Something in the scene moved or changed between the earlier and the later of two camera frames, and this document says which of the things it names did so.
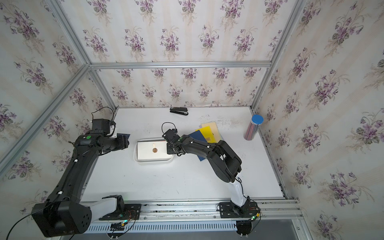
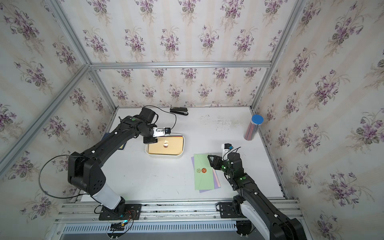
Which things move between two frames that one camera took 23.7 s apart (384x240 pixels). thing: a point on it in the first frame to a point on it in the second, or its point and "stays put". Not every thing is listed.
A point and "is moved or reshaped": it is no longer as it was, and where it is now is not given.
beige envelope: (214, 129) to (167, 146)
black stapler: (181, 110) stays put
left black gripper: (121, 143) to (153, 140)
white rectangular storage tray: (151, 150) is moved or reshaped
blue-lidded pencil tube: (256, 120) stays put
